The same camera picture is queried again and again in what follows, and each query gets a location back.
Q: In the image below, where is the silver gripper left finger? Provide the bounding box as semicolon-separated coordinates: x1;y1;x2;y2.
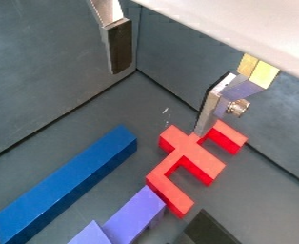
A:
87;0;132;74

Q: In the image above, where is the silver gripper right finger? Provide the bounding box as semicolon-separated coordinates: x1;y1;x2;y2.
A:
195;54;281;136

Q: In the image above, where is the blue long block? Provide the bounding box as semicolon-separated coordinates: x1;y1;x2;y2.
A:
0;125;138;244

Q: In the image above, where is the red branched block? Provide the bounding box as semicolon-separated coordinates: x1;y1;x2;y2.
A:
147;120;248;218

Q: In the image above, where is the purple long block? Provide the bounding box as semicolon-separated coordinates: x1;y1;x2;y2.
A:
68;186;167;244

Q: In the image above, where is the black angle bracket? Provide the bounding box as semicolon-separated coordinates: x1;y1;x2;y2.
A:
184;210;242;244

